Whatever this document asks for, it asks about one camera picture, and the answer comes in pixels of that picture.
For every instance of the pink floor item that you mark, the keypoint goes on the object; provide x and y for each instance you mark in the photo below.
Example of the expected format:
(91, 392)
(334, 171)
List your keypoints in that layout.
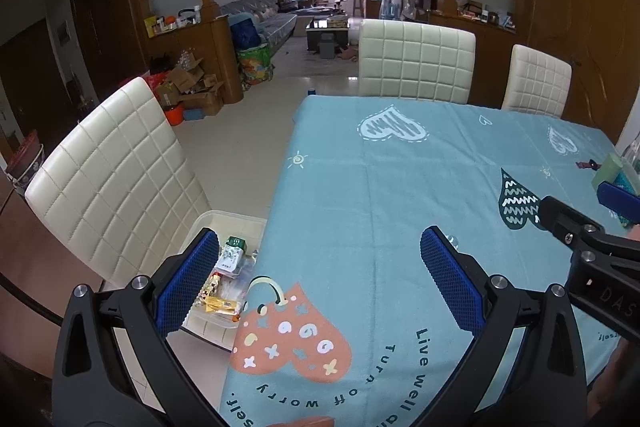
(347, 53)

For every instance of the wooden partition counter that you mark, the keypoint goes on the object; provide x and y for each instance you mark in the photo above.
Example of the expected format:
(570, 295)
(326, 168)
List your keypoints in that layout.
(215, 52)

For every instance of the stacked red white basins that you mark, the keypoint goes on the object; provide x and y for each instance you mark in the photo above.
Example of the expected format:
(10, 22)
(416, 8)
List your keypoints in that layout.
(25, 162)

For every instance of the pile of cardboard boxes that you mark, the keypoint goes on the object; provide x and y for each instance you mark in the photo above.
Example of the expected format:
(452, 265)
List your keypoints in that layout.
(192, 87)

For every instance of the dark coffee table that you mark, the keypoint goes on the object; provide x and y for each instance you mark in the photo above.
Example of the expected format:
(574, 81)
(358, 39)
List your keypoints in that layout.
(327, 32)

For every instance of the clear plastic storage bin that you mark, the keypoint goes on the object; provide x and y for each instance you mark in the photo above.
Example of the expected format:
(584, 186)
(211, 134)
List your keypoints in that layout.
(235, 219)

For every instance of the grey covered sofa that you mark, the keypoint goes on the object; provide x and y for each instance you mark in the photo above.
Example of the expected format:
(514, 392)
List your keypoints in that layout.
(270, 19)

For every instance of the green cup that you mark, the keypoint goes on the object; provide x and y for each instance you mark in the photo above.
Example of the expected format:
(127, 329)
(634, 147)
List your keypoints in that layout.
(607, 169)

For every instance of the blue quilt bag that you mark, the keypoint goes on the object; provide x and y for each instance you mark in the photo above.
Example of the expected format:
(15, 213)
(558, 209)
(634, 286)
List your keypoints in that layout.
(246, 36)

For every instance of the cream quilted dining chair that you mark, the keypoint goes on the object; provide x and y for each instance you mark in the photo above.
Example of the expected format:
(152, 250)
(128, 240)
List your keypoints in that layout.
(115, 167)
(417, 59)
(537, 79)

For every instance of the white green carton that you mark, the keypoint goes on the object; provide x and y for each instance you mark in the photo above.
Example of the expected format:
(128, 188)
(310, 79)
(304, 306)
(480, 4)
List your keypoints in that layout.
(231, 254)

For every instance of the grey stool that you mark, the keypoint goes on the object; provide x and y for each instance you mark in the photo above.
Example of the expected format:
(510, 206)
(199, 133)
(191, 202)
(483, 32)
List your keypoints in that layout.
(328, 48)

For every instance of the orange bucket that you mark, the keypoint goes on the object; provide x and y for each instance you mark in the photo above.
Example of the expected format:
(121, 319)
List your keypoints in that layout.
(174, 116)

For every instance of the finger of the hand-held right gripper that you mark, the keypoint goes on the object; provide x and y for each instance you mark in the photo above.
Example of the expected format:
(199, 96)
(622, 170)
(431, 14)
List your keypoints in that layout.
(570, 222)
(620, 204)

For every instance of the small dark red object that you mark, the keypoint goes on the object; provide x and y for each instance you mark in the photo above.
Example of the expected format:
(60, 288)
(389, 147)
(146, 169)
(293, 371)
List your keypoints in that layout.
(586, 165)

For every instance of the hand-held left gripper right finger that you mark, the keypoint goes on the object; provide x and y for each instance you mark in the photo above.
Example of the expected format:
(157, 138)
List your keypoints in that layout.
(450, 277)

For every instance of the yellow snack wrapper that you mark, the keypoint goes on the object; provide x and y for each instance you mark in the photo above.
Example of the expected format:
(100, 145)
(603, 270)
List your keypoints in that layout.
(220, 304)

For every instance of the person's right forearm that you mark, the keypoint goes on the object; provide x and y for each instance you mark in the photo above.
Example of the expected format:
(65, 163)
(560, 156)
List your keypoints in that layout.
(620, 377)

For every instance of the colourful printed bag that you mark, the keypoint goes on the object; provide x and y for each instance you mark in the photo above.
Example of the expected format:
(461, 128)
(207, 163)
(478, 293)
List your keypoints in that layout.
(256, 66)

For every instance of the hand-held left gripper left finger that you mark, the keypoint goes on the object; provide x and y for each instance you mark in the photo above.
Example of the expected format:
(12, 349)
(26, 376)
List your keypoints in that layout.
(187, 272)

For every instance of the patterned tissue box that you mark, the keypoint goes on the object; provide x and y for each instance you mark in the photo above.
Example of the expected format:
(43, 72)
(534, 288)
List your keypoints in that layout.
(627, 182)

